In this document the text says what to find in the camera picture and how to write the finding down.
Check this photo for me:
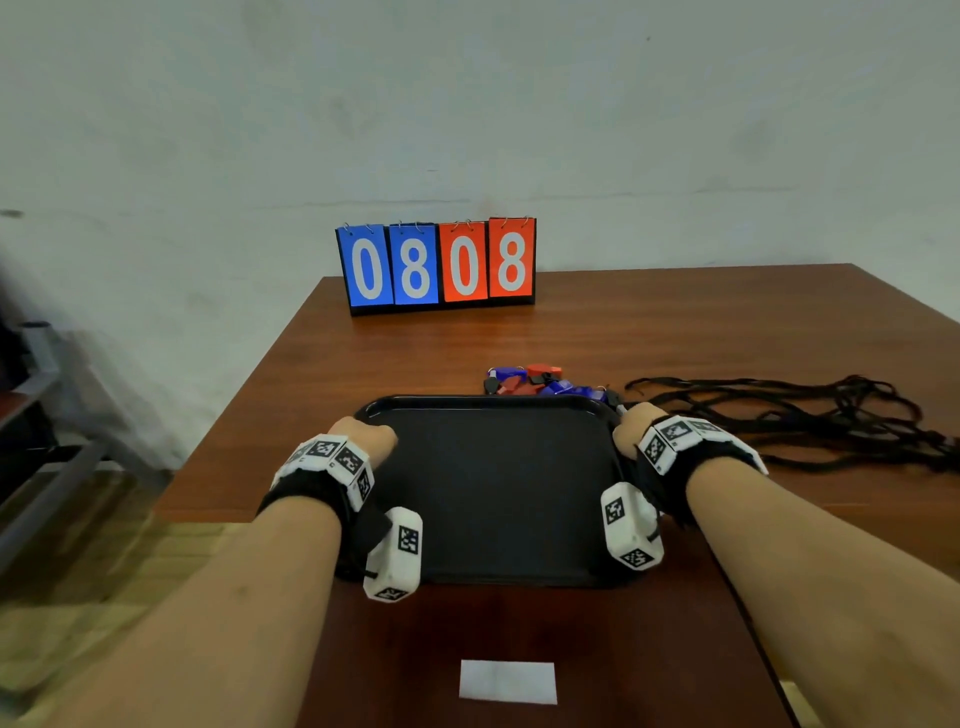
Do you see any person's left hand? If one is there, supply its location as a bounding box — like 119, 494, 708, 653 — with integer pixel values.
328, 416, 400, 472

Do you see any person's right hand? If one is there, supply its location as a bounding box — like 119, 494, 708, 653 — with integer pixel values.
612, 402, 669, 463

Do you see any group of coloured whistles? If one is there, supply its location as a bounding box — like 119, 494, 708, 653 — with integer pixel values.
483, 362, 628, 414

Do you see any black plastic tray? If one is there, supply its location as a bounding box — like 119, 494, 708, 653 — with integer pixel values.
333, 393, 663, 590

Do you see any pile of black lanyards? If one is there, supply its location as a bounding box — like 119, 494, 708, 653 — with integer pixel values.
623, 374, 960, 475

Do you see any person's left forearm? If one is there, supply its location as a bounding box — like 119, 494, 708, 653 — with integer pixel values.
41, 491, 346, 728

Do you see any person's right forearm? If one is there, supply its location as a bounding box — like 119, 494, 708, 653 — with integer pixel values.
683, 455, 960, 728

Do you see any black wristband with marker tags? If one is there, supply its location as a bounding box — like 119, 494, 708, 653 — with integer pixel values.
633, 414, 770, 526
256, 433, 393, 583

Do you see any blue and red flip scoreboard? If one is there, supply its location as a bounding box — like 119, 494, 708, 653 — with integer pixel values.
334, 215, 538, 316

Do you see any white paper label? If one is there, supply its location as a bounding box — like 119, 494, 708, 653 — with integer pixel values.
458, 659, 559, 707

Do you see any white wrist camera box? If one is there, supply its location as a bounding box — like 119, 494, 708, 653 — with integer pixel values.
599, 483, 666, 573
362, 506, 425, 604

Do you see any black chair with grey frame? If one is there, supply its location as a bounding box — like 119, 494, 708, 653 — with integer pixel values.
0, 258, 172, 575

